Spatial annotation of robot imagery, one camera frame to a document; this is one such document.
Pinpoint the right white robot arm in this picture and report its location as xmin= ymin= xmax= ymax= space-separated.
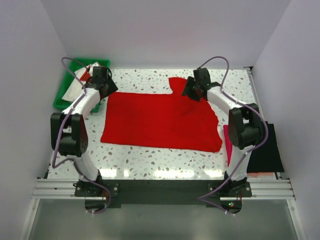
xmin=182 ymin=68 xmax=269 ymax=197

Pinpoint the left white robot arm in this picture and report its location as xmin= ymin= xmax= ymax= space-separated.
xmin=50 ymin=66 xmax=118 ymax=196

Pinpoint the white t shirt red print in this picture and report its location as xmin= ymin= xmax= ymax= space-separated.
xmin=62 ymin=61 xmax=101 ymax=103

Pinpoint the green plastic bin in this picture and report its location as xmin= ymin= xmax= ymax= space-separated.
xmin=53 ymin=57 xmax=111 ymax=113

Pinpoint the folded magenta t shirt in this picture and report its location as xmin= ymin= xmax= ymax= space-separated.
xmin=223 ymin=124 xmax=233 ymax=167

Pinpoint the folded black t shirt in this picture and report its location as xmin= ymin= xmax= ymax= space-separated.
xmin=247 ymin=122 xmax=285 ymax=174

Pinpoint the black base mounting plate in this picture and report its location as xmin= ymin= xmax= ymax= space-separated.
xmin=73 ymin=177 xmax=253 ymax=213

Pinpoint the aluminium frame rail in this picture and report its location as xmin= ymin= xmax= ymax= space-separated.
xmin=31 ymin=179 xmax=295 ymax=200

